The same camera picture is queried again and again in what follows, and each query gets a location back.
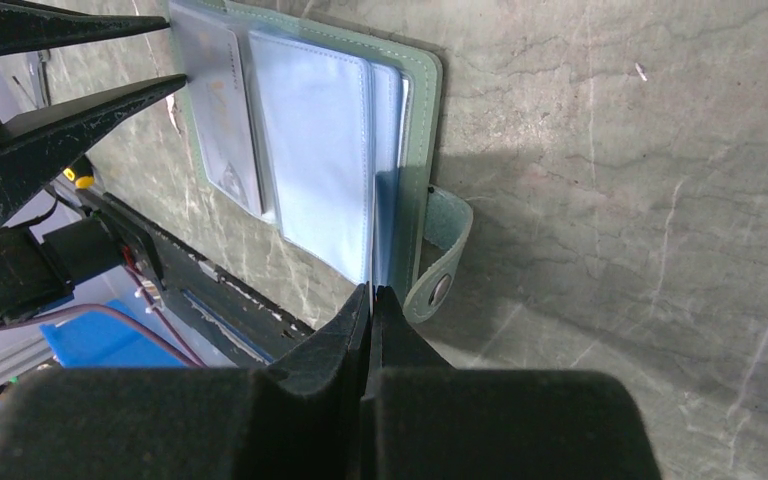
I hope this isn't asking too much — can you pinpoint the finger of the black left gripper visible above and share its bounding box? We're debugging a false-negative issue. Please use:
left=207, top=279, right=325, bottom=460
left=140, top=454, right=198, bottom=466
left=0, top=74, right=186, bottom=228
left=0, top=1, right=169, bottom=57

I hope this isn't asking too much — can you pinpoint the silver open-end wrench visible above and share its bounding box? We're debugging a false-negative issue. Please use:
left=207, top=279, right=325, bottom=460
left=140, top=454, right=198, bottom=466
left=26, top=50, right=51, bottom=109

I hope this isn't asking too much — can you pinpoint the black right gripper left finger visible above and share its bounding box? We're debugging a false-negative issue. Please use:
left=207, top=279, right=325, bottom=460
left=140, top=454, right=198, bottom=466
left=0, top=285, right=372, bottom=479

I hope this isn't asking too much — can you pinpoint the black credit card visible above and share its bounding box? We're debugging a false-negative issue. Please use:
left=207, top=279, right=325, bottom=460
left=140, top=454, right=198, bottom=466
left=368, top=175, right=379, bottom=315

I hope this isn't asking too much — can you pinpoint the blue plastic bin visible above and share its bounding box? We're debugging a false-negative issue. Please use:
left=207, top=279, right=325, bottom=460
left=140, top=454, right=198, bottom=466
left=39, top=300, right=192, bottom=368

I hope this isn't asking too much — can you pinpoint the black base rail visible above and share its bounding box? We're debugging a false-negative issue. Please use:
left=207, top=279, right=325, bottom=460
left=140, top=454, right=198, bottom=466
left=78, top=190, right=314, bottom=367

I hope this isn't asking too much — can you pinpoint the yellow black screwdriver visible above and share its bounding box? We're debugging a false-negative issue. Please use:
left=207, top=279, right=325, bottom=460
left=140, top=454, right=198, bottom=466
left=63, top=155, right=96, bottom=189

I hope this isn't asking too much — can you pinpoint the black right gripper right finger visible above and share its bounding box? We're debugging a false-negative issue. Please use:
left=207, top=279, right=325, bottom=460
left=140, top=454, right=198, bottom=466
left=365, top=287, right=661, bottom=479

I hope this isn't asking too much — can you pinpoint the green card holder wallet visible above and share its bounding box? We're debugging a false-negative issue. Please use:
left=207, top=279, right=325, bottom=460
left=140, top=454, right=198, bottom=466
left=194, top=1, right=473, bottom=323

